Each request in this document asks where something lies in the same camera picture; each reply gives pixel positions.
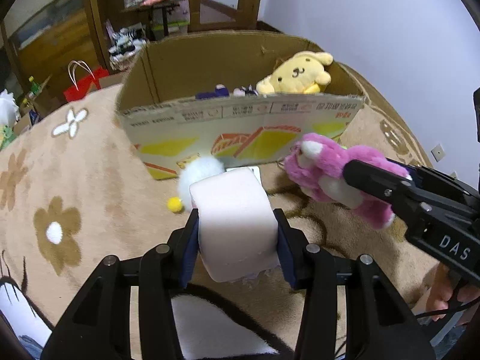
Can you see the clear plastic storage bin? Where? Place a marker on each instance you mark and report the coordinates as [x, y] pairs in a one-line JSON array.
[[178, 19]]

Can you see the basket of clothes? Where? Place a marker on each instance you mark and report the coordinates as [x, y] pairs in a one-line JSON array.
[[126, 44]]

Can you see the white round plush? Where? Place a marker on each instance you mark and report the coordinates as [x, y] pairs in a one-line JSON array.
[[9, 111]]

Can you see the red paper shopping bag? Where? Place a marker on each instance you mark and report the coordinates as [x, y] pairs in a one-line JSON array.
[[80, 87]]

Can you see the beige floral blanket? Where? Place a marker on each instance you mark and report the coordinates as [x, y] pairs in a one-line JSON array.
[[73, 191]]

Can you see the large wooden wardrobe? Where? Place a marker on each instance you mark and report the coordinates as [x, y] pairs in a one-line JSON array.
[[42, 37]]

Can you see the purple white plush doll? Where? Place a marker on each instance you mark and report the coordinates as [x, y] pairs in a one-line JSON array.
[[220, 91]]

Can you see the small black side table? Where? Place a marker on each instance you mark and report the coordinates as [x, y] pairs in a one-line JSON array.
[[163, 19]]

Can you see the open cardboard box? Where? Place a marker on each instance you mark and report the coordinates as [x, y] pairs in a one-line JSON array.
[[169, 128]]

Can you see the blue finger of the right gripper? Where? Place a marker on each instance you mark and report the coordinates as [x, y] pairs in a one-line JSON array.
[[399, 165], [383, 184]]

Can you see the green frog plush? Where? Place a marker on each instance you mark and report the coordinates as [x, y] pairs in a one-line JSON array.
[[7, 136]]

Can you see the white tissue pack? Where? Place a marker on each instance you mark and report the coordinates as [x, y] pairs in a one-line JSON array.
[[238, 232]]

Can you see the yellow dog plush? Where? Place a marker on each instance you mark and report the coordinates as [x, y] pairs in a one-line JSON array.
[[303, 73]]

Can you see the white black pompom keychain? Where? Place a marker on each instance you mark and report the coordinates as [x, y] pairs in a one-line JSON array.
[[199, 169]]

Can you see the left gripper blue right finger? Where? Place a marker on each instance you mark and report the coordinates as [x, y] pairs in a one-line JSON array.
[[379, 324]]

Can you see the person's right hand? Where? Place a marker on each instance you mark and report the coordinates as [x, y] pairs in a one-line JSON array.
[[442, 290]]

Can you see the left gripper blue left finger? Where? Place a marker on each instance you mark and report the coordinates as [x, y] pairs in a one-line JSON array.
[[96, 324]]

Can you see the green glass bottle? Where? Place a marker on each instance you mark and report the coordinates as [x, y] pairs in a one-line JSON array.
[[35, 88]]

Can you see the pink plush bear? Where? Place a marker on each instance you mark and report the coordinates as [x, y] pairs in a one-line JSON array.
[[316, 164]]

